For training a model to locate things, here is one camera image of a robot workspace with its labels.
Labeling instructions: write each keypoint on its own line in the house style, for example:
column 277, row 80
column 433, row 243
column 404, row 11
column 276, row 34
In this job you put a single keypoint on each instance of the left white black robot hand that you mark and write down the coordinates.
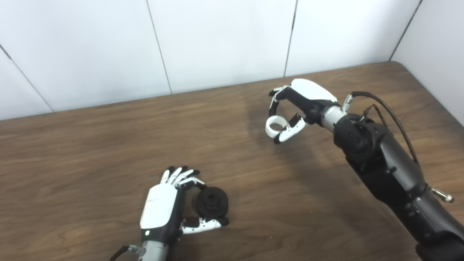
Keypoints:
column 159, row 210

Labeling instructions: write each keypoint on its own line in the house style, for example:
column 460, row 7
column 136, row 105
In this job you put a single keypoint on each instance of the round black plastic part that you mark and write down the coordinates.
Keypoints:
column 212, row 203

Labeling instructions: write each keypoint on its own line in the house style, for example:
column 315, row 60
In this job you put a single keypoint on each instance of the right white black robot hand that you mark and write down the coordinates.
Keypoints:
column 311, row 99

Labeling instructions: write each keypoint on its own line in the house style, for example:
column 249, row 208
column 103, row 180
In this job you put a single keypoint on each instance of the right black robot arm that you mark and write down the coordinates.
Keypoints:
column 391, row 166

